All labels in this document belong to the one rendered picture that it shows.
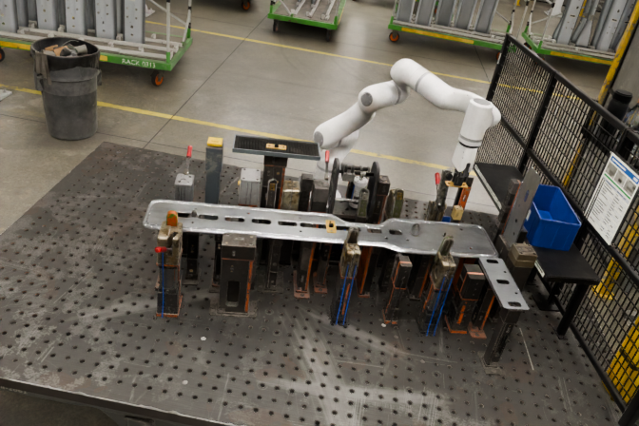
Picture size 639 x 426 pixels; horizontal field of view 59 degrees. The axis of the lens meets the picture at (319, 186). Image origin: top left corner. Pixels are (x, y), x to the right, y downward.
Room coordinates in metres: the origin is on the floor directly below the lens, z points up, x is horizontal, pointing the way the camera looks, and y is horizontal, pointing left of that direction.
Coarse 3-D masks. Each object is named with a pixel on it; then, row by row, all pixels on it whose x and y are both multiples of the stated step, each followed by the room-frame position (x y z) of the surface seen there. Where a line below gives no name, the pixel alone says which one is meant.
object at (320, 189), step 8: (320, 184) 2.03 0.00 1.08; (328, 184) 2.04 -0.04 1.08; (312, 192) 2.04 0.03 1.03; (320, 192) 2.00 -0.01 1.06; (328, 192) 2.00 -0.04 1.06; (312, 200) 2.00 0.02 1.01; (320, 200) 2.00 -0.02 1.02; (312, 208) 1.99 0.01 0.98; (320, 208) 2.00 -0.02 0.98; (320, 224) 2.01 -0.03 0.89
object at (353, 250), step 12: (348, 252) 1.64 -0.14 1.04; (348, 264) 1.63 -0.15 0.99; (348, 276) 1.64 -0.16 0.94; (336, 288) 1.71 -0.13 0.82; (348, 288) 1.65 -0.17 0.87; (336, 300) 1.65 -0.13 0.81; (348, 300) 1.64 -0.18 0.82; (336, 312) 1.64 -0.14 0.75; (336, 324) 1.62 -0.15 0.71; (348, 324) 1.64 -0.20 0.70
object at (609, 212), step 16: (608, 160) 2.00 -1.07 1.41; (624, 160) 1.92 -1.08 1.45; (608, 176) 1.96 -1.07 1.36; (624, 176) 1.88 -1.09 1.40; (592, 192) 2.00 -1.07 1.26; (608, 192) 1.92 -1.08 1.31; (624, 192) 1.85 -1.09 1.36; (592, 208) 1.96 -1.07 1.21; (608, 208) 1.89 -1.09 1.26; (624, 208) 1.81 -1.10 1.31; (592, 224) 1.92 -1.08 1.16; (608, 224) 1.85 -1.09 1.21; (608, 240) 1.81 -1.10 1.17
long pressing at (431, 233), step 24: (240, 216) 1.82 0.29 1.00; (264, 216) 1.85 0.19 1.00; (288, 216) 1.87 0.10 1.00; (312, 216) 1.90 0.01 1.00; (336, 216) 1.93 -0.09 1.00; (288, 240) 1.73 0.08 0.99; (312, 240) 1.75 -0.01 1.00; (336, 240) 1.77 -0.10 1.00; (360, 240) 1.79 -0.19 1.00; (384, 240) 1.82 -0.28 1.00; (432, 240) 1.87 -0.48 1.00; (456, 240) 1.90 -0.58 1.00; (480, 240) 1.93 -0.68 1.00
